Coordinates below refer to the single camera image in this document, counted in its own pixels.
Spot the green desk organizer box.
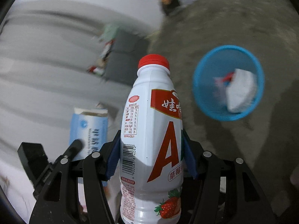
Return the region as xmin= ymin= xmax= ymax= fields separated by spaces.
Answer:
xmin=99 ymin=23 xmax=121 ymax=41

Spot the white drink bottle red cap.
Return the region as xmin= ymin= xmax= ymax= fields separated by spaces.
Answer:
xmin=120 ymin=54 xmax=184 ymax=224

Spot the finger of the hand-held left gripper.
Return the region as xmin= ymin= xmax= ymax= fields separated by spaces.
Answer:
xmin=53 ymin=139 xmax=83 ymax=163

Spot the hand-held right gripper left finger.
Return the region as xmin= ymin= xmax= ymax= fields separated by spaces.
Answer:
xmin=29 ymin=131 xmax=121 ymax=224

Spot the blue mesh waste basket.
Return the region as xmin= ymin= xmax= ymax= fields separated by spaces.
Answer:
xmin=193 ymin=45 xmax=265 ymax=122

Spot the light blue medicine box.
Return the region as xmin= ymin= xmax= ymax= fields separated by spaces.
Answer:
xmin=68 ymin=107 xmax=109 ymax=163

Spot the grey cabinet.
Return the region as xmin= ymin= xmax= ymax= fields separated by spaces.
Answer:
xmin=103 ymin=28 xmax=150 ymax=87

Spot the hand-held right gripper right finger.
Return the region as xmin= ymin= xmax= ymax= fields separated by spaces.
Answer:
xmin=182 ymin=134 xmax=275 ymax=224

